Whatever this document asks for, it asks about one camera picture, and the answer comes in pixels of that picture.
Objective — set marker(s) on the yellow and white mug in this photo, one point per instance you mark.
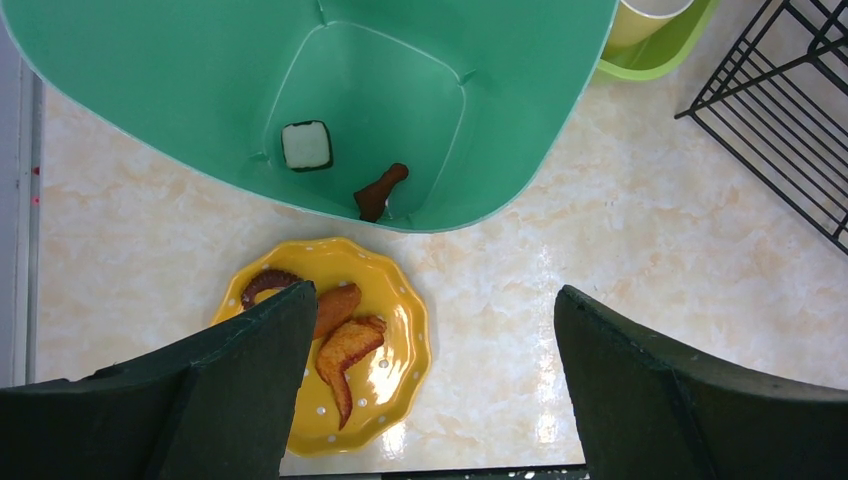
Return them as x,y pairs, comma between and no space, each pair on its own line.
636,20

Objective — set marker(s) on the teal trash bin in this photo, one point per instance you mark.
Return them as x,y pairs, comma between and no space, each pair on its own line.
469,95

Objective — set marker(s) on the black wire rack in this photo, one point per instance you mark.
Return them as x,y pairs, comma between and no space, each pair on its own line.
777,102

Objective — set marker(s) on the red drumstick food piece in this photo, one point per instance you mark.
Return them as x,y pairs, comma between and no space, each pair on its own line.
371,199

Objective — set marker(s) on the orange chicken wing piece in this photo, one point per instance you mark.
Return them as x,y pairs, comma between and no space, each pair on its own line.
344,347

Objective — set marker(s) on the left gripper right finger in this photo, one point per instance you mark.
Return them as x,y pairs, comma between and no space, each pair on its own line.
648,406

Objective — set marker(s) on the brown nugget food piece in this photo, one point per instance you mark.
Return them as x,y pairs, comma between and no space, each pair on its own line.
334,307

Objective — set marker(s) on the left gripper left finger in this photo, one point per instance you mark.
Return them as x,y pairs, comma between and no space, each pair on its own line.
218,404

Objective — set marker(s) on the dark octopus tentacle piece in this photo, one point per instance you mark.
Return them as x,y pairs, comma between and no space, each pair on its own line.
267,279

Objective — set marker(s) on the yellow scalloped plate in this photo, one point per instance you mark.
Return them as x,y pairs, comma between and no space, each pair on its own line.
385,382

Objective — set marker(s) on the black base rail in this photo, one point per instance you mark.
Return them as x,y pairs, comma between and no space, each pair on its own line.
556,472

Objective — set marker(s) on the green plastic basin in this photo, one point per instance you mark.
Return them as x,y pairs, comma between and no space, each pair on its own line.
660,53

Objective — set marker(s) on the white cube food piece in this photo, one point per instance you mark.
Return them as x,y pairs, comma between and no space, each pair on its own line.
306,146

